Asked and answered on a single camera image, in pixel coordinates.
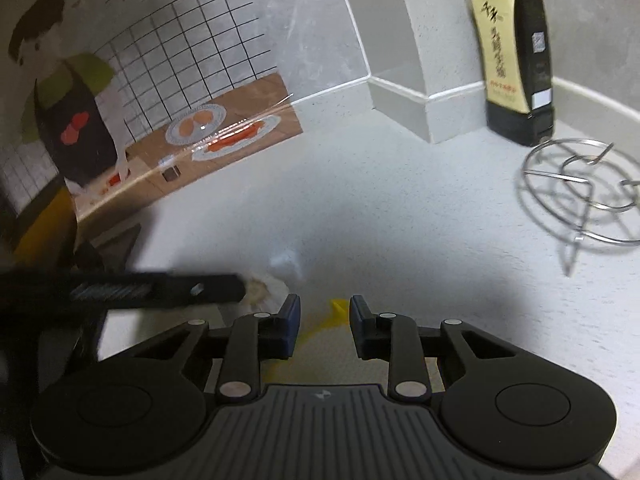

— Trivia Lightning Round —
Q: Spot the yellow cooking pot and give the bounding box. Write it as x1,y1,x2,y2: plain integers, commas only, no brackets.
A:
1,179,77,271

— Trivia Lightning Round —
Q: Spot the metal wire trivet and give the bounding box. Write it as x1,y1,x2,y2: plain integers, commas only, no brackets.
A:
516,138,639,276

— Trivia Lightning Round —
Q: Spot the kitchen wall poster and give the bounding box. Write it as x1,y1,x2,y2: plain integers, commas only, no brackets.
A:
1,0,369,223

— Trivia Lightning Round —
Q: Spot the dark soy sauce bottle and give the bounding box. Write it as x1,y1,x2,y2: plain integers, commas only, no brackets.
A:
468,0,554,146

